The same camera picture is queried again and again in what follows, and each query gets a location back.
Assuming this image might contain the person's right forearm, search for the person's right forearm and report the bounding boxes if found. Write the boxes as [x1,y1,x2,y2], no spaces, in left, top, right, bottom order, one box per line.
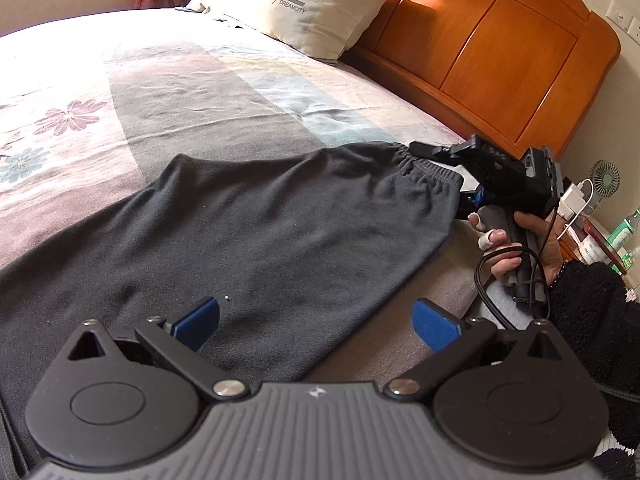
[545,260,640,453]

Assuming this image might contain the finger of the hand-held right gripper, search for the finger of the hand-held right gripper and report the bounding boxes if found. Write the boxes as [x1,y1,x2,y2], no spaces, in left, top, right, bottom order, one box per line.
[456,186,487,221]
[408,141,463,167]

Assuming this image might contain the wooden headboard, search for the wooden headboard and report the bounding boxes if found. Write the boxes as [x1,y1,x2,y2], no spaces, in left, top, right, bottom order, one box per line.
[332,0,622,161]

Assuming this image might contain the green plastic bottle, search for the green plastic bottle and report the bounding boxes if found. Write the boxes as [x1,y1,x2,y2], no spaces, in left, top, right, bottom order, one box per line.
[607,207,640,267]

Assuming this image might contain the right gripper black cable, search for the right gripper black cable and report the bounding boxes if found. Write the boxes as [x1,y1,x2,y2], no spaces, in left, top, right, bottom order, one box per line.
[474,207,558,332]

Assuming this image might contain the bed with patchwork sheet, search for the bed with patchwork sheet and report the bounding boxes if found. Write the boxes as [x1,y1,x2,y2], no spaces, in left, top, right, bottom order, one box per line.
[0,7,493,461]

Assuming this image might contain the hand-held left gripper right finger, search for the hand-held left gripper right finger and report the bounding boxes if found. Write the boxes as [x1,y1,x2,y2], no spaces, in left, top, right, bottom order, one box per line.
[385,298,568,402]

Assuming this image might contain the small white bottle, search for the small white bottle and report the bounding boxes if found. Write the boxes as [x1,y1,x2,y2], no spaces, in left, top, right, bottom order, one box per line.
[580,237,603,265]

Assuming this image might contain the white wall socket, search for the white wall socket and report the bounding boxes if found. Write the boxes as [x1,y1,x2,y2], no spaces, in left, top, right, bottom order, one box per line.
[606,0,632,27]

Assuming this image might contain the dark grey pants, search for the dark grey pants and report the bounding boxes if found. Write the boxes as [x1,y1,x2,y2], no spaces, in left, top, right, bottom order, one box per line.
[0,141,463,466]

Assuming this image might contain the person's right hand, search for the person's right hand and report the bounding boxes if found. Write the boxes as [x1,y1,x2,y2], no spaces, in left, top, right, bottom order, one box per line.
[467,210,567,287]

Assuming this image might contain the dark bead bracelet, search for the dark bead bracelet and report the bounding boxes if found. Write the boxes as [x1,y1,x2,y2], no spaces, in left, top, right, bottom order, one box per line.
[547,259,572,290]

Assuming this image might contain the small green desk fan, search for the small green desk fan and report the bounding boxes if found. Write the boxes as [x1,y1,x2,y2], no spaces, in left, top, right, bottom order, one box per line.
[590,159,621,200]

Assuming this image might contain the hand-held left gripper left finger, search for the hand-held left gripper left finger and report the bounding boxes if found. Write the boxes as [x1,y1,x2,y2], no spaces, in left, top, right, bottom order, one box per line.
[67,296,251,402]

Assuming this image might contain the large beige printed pillow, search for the large beige printed pillow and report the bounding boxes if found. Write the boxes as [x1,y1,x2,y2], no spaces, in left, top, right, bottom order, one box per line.
[197,0,405,60]

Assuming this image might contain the white charger plug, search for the white charger plug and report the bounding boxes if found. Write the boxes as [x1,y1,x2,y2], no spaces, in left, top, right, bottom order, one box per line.
[557,180,597,225]

